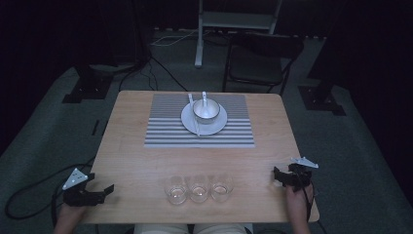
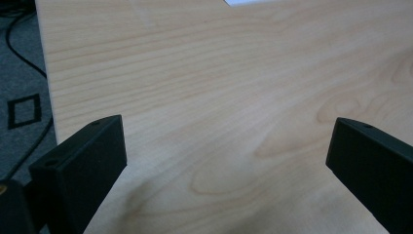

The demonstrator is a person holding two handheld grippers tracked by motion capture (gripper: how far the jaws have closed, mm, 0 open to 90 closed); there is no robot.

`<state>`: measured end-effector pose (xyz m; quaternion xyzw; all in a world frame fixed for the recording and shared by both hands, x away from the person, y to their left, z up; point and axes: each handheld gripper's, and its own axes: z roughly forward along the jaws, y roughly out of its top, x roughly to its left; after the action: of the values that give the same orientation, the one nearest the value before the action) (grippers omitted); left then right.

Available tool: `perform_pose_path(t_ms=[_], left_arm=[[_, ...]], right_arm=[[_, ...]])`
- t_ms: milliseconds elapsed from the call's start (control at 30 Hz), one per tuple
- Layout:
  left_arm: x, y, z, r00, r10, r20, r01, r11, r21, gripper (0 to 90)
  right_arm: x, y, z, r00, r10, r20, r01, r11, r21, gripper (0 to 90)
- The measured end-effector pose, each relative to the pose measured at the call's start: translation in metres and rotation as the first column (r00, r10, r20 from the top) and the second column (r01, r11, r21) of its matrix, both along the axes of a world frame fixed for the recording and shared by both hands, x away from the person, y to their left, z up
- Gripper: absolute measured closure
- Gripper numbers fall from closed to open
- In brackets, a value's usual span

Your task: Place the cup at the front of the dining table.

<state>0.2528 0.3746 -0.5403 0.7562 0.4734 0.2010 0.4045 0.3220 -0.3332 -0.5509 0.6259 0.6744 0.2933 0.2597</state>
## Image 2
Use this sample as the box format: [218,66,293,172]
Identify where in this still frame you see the white paper sheet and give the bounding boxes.
[224,0,261,7]

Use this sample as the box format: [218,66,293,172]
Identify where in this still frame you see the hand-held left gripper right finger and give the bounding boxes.
[325,117,413,234]

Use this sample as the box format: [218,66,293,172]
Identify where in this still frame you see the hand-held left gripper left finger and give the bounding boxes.
[28,114,128,234]

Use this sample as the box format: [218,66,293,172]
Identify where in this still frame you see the black cable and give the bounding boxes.
[0,12,55,183]

